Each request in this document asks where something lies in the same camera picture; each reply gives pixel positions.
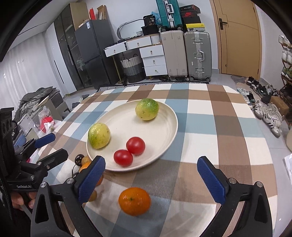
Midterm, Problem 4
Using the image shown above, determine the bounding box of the teal suitcase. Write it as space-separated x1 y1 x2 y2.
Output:
156 0 183 30

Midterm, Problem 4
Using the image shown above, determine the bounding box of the yellow black box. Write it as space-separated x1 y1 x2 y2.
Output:
186 23 205 32

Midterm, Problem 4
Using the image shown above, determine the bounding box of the beige suitcase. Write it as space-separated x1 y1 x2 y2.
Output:
161 30 188 77

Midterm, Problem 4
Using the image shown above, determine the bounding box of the black refrigerator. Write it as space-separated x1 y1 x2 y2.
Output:
75 20 119 89

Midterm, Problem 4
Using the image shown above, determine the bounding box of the brown longan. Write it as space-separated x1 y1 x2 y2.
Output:
81 156 92 166
88 190 97 202

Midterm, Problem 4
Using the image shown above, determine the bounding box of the red white plastic bag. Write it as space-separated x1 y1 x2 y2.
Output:
38 106 55 134

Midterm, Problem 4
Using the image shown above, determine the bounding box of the wooden door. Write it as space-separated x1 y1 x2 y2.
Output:
210 0 262 79

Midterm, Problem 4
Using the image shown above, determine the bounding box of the dark cherry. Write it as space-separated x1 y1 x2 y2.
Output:
74 154 84 167

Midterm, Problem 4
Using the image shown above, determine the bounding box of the yellow passion fruit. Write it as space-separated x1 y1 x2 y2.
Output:
88 123 111 149

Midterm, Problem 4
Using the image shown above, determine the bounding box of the grey clothes pile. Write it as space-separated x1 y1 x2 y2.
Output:
13 86 60 123

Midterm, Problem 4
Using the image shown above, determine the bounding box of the green passion fruit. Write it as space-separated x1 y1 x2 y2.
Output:
135 98 159 121

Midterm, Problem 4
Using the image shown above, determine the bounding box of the dark glass cabinet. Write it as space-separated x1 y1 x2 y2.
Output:
54 3 92 90

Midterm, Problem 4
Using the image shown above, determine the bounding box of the shoe rack with shoes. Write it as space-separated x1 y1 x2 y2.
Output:
278 35 291 127

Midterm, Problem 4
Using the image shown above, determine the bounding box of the black shoe boxes stack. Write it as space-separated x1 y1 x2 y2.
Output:
180 4 201 24

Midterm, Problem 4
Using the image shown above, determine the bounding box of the large orange mandarin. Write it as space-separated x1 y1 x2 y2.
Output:
118 187 151 216

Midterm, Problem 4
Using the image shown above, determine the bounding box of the red tomato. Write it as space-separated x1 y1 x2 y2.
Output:
113 149 133 167
126 137 145 156

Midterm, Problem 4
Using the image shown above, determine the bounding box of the silver suitcase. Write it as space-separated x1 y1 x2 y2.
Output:
184 31 212 82

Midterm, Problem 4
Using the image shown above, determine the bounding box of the cream round plate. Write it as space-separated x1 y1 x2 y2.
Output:
86 100 178 172

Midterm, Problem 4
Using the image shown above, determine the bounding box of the person's left hand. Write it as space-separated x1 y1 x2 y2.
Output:
10 192 37 210

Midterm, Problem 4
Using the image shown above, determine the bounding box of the brown longan front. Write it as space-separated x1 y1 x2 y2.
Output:
88 190 97 202

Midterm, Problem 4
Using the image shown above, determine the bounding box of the woven laundry basket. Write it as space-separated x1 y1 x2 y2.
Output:
120 54 145 83

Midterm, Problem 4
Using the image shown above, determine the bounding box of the red tomato rear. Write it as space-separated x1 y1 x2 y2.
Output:
126 137 145 156

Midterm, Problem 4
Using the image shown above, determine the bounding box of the brown longan near cherry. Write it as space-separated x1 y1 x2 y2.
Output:
81 156 92 166

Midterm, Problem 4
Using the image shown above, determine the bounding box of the red tomato front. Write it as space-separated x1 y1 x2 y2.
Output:
113 149 133 167

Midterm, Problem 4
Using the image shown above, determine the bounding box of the white drawer cabinet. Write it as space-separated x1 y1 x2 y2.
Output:
104 34 168 77

